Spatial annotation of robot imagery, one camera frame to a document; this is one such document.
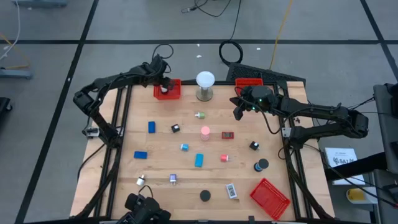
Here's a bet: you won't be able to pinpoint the grey floor stand foot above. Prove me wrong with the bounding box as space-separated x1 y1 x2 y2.
12 0 68 9
0 68 34 80

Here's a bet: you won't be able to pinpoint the blue sand hourglass black caps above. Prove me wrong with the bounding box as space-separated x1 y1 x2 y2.
253 158 270 173

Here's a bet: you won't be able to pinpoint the black aluminium table frame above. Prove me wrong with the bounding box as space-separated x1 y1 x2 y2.
74 79 336 224

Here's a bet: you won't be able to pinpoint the yellow hanging cable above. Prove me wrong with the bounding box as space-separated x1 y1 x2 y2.
269 0 294 70

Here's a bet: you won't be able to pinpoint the yellow and white device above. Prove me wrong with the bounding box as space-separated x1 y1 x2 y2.
346 187 379 205

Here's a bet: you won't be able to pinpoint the white digital clock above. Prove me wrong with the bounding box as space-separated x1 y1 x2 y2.
225 183 238 200

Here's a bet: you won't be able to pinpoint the black coiled floor cable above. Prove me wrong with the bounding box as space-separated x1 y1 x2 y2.
218 0 244 66

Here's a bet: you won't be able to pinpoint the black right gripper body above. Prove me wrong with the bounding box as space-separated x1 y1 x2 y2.
241 85 277 113

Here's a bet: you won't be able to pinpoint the black perforated panel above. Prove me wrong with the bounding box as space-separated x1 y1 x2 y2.
225 62 307 90

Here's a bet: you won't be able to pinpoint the white bulb lamp metal base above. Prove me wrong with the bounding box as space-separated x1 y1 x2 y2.
195 70 216 102

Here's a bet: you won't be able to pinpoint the white printed cardboard box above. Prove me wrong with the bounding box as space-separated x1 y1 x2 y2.
323 147 366 186

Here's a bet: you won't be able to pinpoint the red plastic slotted basket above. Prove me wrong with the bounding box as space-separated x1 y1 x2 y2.
234 78 264 91
249 177 292 221
153 78 182 101

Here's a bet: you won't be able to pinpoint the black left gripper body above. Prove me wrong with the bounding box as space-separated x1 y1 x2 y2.
146 55 171 85

